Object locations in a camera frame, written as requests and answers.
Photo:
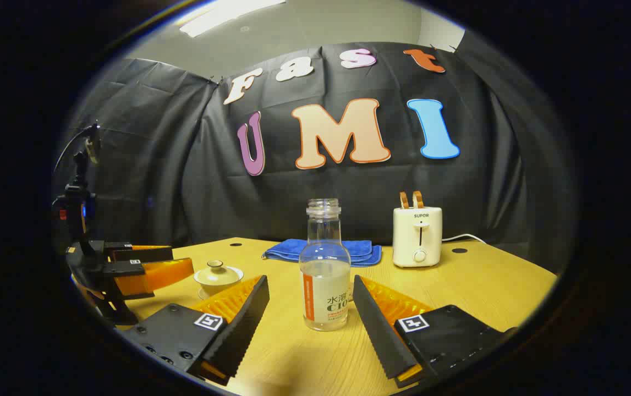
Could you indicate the black backdrop cloth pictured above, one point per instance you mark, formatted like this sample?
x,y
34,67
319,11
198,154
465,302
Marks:
x,y
183,181

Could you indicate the blue folded towel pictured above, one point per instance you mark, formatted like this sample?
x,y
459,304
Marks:
x,y
287,250

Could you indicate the white toaster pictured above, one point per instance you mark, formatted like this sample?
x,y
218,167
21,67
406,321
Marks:
x,y
417,236

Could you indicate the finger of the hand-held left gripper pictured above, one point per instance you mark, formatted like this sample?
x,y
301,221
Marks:
x,y
150,278
139,253

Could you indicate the clear glass water bottle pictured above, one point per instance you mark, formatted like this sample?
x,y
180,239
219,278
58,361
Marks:
x,y
324,297

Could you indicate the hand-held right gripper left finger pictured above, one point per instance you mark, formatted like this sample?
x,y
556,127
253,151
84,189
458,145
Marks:
x,y
238,335

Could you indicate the cream teacup lid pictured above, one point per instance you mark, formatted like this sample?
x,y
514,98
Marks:
x,y
219,274

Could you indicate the ceiling light panel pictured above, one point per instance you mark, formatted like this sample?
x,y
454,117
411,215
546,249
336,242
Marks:
x,y
221,14

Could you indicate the toast bread slice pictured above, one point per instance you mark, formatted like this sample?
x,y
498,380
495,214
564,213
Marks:
x,y
404,200
418,199

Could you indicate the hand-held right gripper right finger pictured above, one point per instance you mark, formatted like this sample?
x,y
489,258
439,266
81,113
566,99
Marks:
x,y
381,335

